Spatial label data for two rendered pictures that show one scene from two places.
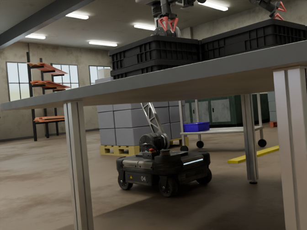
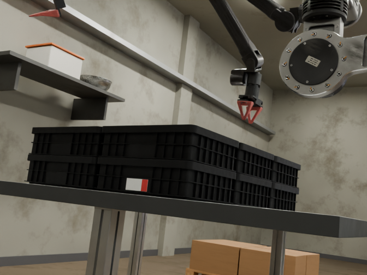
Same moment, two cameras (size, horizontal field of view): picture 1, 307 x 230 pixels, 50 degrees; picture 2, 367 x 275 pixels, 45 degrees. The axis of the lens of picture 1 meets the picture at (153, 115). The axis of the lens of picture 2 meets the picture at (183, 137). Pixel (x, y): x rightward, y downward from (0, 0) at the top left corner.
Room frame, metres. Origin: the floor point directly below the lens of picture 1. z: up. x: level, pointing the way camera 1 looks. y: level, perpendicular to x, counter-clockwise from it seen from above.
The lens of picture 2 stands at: (3.60, -0.82, 0.69)
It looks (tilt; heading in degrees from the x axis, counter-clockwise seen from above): 9 degrees up; 166
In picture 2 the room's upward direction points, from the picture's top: 6 degrees clockwise
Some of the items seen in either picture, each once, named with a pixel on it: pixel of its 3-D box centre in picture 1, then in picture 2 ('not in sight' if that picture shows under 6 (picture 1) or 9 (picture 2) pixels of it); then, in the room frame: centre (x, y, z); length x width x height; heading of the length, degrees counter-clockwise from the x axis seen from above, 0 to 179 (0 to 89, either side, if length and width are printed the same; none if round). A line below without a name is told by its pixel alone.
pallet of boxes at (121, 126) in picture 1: (142, 113); not in sight; (5.10, 0.17, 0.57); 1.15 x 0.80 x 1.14; 134
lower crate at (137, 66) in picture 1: (154, 78); (244, 196); (1.71, -0.02, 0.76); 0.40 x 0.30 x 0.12; 40
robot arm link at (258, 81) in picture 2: (166, 1); (252, 79); (1.94, -0.13, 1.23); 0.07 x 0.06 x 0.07; 47
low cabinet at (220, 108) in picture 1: (221, 111); not in sight; (9.45, -1.96, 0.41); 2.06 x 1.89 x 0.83; 45
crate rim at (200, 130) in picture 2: not in sight; (170, 137); (2.09, -0.48, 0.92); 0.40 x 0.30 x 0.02; 40
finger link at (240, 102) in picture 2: (171, 23); (247, 109); (1.95, -0.15, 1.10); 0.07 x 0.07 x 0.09; 40
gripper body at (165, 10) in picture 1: (166, 11); (252, 94); (1.94, -0.13, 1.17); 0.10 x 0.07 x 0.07; 130
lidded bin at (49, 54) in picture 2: not in sight; (53, 64); (-0.35, -1.06, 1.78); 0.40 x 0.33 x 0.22; 135
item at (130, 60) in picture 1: (152, 58); (247, 172); (1.71, -0.02, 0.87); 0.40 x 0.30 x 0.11; 40
